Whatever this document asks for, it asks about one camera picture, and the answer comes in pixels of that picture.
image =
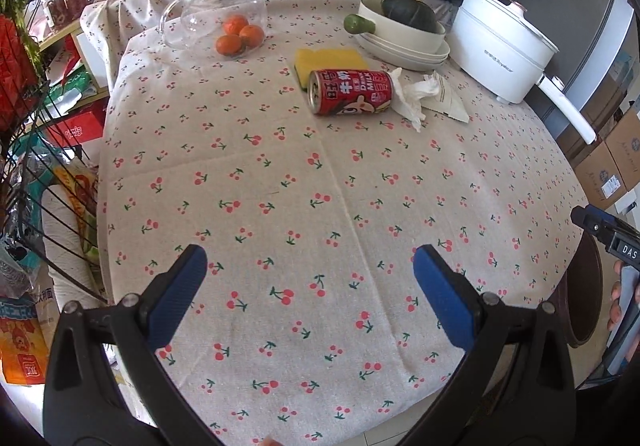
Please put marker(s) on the upper cardboard box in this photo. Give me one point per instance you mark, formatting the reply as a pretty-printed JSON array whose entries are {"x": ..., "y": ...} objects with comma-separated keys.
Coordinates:
[{"x": 624, "y": 145}]

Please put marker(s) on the white tissue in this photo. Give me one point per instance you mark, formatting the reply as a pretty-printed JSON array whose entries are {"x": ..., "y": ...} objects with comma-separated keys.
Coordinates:
[{"x": 408, "y": 100}]

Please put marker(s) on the cardboard box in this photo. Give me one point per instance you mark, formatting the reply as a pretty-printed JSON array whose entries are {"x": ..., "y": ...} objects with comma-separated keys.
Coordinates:
[
  {"x": 600, "y": 178},
  {"x": 624, "y": 145}
]

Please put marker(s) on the orange tangerine front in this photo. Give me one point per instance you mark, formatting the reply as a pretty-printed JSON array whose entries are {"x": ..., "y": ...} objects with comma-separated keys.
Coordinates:
[{"x": 229, "y": 45}]

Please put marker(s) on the lower white plate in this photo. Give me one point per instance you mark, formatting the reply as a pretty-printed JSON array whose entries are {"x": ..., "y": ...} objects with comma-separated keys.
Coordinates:
[{"x": 402, "y": 61}]

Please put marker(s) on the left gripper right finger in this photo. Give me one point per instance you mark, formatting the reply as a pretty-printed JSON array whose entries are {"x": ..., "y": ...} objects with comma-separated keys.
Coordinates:
[{"x": 514, "y": 384}]

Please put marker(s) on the red milk drink can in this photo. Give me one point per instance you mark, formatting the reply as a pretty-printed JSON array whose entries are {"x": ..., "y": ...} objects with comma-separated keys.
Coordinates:
[{"x": 334, "y": 92}]

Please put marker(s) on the cherry print tablecloth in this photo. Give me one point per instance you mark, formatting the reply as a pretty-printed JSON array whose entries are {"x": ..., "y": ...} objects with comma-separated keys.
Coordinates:
[{"x": 309, "y": 327}]

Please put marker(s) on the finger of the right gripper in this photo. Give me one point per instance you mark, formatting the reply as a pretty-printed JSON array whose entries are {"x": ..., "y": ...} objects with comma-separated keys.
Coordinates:
[
  {"x": 580, "y": 217},
  {"x": 603, "y": 217}
]

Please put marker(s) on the orange tangerine back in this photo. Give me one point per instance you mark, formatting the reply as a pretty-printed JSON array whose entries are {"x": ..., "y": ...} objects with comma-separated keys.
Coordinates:
[{"x": 234, "y": 24}]

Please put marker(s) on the dark brown round stool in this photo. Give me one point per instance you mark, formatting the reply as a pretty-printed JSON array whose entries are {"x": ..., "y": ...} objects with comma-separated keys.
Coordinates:
[{"x": 578, "y": 296}]

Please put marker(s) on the person's right hand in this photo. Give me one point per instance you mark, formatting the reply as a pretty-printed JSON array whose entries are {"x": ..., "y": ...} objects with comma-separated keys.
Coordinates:
[{"x": 616, "y": 312}]

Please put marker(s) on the orange tangerine middle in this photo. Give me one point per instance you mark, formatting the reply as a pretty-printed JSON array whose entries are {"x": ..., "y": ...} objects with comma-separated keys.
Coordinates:
[{"x": 252, "y": 36}]

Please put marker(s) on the white electric cooking pot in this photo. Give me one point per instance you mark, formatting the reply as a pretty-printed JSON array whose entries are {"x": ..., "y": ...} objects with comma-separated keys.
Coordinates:
[{"x": 495, "y": 44}]

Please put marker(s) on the glass jar with wooden lid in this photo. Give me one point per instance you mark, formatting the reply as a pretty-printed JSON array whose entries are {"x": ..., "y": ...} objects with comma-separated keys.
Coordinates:
[{"x": 194, "y": 25}]

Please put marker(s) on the grey refrigerator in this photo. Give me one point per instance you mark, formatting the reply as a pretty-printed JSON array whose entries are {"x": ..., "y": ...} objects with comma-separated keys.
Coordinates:
[{"x": 590, "y": 34}]

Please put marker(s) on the lower cardboard box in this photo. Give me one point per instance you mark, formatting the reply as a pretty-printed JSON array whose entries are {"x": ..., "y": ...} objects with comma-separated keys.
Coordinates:
[{"x": 600, "y": 178}]

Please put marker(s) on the black wire storage rack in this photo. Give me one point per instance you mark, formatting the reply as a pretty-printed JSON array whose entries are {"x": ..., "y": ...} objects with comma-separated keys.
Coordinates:
[{"x": 38, "y": 150}]

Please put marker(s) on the upper white plate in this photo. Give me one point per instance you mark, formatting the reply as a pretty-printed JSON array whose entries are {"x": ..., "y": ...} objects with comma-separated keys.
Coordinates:
[{"x": 439, "y": 55}]

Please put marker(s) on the yellow sponge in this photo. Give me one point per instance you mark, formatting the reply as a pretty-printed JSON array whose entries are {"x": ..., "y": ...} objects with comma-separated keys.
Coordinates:
[{"x": 307, "y": 61}]

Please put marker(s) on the orange tangerine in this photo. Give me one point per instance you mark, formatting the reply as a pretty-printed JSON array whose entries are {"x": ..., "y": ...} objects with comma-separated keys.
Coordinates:
[
  {"x": 229, "y": 45},
  {"x": 252, "y": 36},
  {"x": 234, "y": 24}
]

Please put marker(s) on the dark green kabocha squash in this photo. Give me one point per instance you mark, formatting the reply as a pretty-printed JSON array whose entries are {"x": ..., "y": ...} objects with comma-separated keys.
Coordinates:
[{"x": 412, "y": 13}]

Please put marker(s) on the cream pan with green handle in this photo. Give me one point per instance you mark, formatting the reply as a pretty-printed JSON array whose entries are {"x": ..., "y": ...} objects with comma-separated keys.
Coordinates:
[{"x": 370, "y": 20}]

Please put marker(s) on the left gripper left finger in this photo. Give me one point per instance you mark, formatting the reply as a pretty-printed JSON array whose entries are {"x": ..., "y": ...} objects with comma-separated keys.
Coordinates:
[{"x": 82, "y": 404}]

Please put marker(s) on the orange snack bag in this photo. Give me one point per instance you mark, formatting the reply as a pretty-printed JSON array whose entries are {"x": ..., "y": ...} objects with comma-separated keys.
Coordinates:
[{"x": 24, "y": 353}]

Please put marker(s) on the white torn paper packet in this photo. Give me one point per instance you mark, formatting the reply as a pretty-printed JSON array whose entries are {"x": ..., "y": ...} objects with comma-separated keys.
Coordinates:
[{"x": 446, "y": 100}]

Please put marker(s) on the white plate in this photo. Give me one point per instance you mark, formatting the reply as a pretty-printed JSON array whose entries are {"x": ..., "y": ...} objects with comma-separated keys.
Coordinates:
[
  {"x": 402, "y": 61},
  {"x": 439, "y": 55}
]

